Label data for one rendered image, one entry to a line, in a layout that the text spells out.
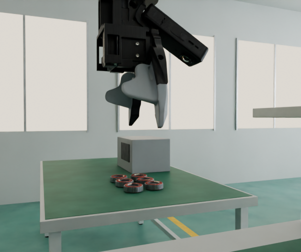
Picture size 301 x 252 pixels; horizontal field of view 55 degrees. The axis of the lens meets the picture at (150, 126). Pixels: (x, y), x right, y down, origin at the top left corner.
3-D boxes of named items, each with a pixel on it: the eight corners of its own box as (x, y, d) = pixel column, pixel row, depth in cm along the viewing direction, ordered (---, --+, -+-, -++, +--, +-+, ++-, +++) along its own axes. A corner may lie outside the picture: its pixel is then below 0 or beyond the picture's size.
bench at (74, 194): (41, 402, 120) (39, 221, 118) (40, 235, 293) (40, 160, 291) (257, 333, 159) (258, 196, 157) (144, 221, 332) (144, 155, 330)
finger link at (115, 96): (101, 115, 51) (106, 67, 46) (133, 115, 53) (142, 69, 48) (103, 126, 49) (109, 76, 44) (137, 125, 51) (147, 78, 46)
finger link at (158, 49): (148, 99, 40) (138, 54, 44) (160, 99, 40) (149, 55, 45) (158, 75, 36) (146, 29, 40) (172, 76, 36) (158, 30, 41)
